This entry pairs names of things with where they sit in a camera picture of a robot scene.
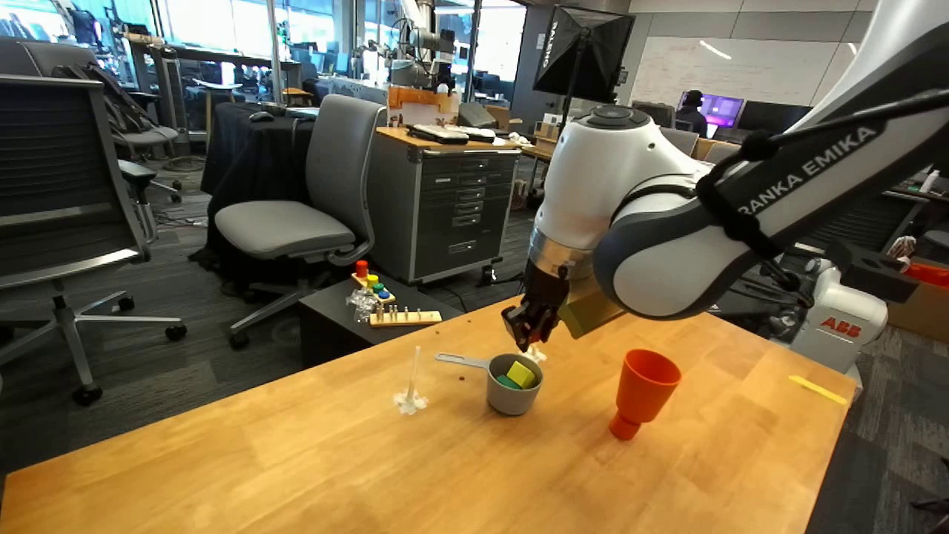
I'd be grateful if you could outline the cardboard box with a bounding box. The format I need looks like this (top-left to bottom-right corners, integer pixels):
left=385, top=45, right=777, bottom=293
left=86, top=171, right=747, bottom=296
left=888, top=279, right=949, bottom=348

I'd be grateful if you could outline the clear plastic bag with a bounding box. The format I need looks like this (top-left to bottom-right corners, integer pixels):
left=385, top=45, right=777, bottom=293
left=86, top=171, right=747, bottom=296
left=342, top=288, right=385, bottom=327

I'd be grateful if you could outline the colourful stacking toy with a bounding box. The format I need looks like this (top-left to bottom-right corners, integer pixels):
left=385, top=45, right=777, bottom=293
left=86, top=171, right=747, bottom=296
left=348, top=259, right=400, bottom=308

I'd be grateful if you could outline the black softbox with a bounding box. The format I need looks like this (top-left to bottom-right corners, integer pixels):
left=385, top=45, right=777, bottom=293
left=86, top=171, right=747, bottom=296
left=531, top=7, right=639, bottom=106

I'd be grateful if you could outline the gray metal cabinet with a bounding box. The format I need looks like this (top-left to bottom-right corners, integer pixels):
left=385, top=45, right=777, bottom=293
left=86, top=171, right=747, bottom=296
left=366, top=124, right=525, bottom=288

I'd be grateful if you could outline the dark background office chair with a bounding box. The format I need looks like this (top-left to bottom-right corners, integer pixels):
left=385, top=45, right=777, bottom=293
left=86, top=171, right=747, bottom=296
left=84, top=57, right=194, bottom=205

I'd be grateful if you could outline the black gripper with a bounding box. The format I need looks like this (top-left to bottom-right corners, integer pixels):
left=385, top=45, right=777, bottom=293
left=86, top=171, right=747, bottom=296
left=500, top=256, right=575, bottom=355

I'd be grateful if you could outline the wide dark monitor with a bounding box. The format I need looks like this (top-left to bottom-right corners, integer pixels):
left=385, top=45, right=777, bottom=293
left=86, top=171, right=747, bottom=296
left=740, top=99, right=824, bottom=137

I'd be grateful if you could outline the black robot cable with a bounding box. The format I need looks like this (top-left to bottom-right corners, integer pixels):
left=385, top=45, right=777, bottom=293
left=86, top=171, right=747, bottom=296
left=692, top=87, right=949, bottom=265

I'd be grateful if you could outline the red object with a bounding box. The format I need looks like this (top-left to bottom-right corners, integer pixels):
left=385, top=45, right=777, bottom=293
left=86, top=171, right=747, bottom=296
left=900, top=259, right=949, bottom=293

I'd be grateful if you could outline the black mesh office chair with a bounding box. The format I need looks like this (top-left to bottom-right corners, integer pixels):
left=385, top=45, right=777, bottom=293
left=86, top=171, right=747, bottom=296
left=0, top=72, right=190, bottom=410

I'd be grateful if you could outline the white ABB robot base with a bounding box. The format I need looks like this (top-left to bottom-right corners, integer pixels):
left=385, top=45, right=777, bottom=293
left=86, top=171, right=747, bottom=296
left=789, top=259, right=892, bottom=377

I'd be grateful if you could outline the wooden peg board toy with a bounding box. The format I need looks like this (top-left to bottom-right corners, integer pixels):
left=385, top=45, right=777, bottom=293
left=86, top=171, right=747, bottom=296
left=366, top=305, right=448, bottom=333

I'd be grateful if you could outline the gray office chair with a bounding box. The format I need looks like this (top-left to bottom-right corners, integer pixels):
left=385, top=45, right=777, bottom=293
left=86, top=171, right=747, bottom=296
left=210, top=91, right=393, bottom=352

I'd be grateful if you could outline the orange box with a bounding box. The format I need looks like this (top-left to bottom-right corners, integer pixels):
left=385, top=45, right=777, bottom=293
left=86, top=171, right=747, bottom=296
left=384, top=84, right=465, bottom=131

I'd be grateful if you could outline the yellow tape strip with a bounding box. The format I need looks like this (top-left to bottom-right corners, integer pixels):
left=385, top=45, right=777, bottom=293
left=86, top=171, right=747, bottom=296
left=787, top=370, right=855, bottom=410

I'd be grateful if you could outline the purple lit monitor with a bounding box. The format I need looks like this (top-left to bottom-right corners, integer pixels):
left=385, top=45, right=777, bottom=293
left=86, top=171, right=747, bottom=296
left=698, top=91, right=752, bottom=140

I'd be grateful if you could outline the orange plastic cup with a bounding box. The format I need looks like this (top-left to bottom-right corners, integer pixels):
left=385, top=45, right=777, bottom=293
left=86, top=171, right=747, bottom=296
left=605, top=348, right=685, bottom=446

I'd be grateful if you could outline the gray measuring cup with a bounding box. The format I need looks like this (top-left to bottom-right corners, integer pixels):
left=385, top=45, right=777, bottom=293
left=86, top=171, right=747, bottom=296
left=434, top=351, right=550, bottom=420

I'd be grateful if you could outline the black cloth covered table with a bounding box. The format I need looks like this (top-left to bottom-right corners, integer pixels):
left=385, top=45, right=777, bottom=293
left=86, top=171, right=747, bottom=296
left=194, top=99, right=320, bottom=205

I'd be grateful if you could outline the flat gray tray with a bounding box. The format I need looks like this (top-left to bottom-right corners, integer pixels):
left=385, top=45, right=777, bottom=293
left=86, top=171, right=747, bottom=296
left=403, top=119, right=500, bottom=149

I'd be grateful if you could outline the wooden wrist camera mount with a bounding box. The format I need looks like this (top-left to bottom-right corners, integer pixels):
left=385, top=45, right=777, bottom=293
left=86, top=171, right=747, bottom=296
left=556, top=282, right=630, bottom=342

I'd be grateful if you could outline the yellow block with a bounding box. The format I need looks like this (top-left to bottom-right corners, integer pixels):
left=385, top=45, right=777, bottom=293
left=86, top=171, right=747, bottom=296
left=505, top=360, right=544, bottom=391

